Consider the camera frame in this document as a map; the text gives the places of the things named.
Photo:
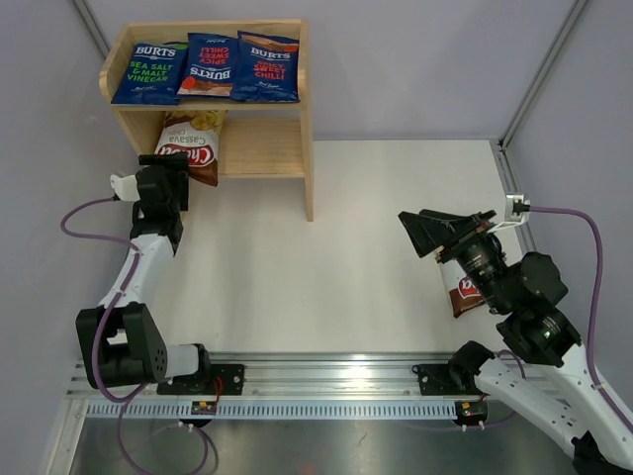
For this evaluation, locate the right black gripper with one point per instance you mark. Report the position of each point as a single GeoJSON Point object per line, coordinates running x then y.
{"type": "Point", "coordinates": [429, 229]}

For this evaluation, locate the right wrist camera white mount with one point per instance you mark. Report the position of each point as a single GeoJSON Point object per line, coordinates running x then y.
{"type": "Point", "coordinates": [516, 213]}

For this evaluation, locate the wooden two-tier shelf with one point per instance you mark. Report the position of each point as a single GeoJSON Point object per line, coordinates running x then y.
{"type": "Point", "coordinates": [258, 140]}

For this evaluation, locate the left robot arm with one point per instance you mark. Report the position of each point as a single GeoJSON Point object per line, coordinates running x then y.
{"type": "Point", "coordinates": [120, 343]}

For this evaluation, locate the white slotted cable duct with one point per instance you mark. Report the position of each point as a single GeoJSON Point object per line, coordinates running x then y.
{"type": "Point", "coordinates": [271, 410]}

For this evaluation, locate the Burts sea salt vinegar bag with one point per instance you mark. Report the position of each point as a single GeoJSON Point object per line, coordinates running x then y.
{"type": "Point", "coordinates": [153, 75]}

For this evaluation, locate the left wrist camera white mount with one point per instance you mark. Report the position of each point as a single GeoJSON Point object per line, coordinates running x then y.
{"type": "Point", "coordinates": [124, 187]}

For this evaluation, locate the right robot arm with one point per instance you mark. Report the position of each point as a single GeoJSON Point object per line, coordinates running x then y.
{"type": "Point", "coordinates": [589, 423]}

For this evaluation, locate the Chuba cassava chips bag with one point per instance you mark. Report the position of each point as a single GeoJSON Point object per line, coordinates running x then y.
{"type": "Point", "coordinates": [196, 133]}
{"type": "Point", "coordinates": [462, 293]}

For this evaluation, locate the Burts spicy chilli bag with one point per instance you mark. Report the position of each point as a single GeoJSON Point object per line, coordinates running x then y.
{"type": "Point", "coordinates": [267, 69]}
{"type": "Point", "coordinates": [211, 66]}

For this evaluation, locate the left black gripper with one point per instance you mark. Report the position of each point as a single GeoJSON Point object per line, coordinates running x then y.
{"type": "Point", "coordinates": [176, 168]}

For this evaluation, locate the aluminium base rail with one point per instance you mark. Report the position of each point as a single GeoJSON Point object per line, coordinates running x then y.
{"type": "Point", "coordinates": [328, 376]}

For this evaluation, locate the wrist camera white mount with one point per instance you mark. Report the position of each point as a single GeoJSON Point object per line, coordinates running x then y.
{"type": "Point", "coordinates": [124, 187]}
{"type": "Point", "coordinates": [516, 213]}

